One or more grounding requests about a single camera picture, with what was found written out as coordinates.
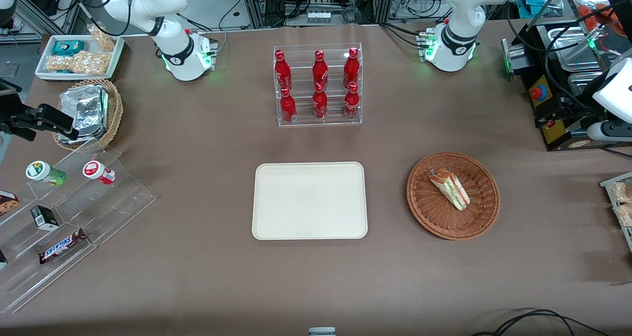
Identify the silver foil containers stack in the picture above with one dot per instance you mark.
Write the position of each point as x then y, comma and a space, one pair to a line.
89, 111

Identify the black food warmer appliance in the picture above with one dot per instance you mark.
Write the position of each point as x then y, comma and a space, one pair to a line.
558, 129

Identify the grey tray with snacks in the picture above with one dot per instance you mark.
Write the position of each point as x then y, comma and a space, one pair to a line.
623, 230

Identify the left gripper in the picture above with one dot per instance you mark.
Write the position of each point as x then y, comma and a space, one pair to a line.
578, 115

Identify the brown cookie box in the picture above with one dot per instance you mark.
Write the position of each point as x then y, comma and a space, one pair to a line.
7, 203

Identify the red lidded cup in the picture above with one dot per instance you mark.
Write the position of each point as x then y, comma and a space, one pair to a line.
96, 170

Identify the small clear peanut snack bag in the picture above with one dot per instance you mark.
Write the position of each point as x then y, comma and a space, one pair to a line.
103, 39

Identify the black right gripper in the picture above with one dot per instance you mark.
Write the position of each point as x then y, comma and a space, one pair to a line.
11, 117

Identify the long steel warmer pan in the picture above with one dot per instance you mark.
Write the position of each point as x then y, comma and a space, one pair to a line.
580, 82

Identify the snickers chocolate bar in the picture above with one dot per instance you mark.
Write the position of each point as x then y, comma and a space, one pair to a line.
61, 246

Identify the clear acrylic stepped shelf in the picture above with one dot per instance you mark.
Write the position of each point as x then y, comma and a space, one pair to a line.
118, 198

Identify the brown round wicker basket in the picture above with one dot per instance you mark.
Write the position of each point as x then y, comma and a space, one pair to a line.
474, 222

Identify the triangle sandwich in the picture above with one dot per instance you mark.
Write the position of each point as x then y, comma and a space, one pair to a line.
450, 189

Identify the clear rice snack bag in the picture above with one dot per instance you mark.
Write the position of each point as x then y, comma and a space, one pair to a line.
623, 193
626, 215

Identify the cream rectangular plastic tray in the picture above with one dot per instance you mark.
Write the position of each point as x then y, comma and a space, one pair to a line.
309, 200

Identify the white power strip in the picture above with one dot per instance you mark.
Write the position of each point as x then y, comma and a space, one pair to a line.
318, 16

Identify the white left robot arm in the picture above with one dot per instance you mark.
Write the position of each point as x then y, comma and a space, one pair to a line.
459, 20

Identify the small grey device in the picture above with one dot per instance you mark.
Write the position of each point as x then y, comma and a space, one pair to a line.
322, 331

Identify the clear acrylic bottle rack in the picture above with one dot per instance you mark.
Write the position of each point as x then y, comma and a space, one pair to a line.
302, 114

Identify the teal snack packet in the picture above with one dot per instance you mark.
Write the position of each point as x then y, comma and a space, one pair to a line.
67, 47

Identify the red emergency stop button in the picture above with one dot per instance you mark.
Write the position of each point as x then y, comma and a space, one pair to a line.
538, 92

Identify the large clear peanut snack bag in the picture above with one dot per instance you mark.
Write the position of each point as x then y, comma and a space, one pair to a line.
81, 63

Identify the white snack tray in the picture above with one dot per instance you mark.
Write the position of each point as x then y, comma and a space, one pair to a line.
44, 73

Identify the square steel warmer pan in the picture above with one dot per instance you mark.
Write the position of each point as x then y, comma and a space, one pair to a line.
568, 47

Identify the tan oval wicker basket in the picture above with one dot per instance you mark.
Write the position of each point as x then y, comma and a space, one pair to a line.
114, 114

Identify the red cola bottle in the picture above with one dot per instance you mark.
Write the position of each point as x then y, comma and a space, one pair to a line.
351, 68
282, 72
320, 104
320, 69
351, 104
288, 108

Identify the green lidded cup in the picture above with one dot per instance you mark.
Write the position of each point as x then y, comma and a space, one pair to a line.
42, 171

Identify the small black box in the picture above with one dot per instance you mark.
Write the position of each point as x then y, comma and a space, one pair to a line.
44, 217

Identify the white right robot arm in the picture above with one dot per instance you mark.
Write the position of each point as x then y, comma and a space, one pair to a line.
148, 5

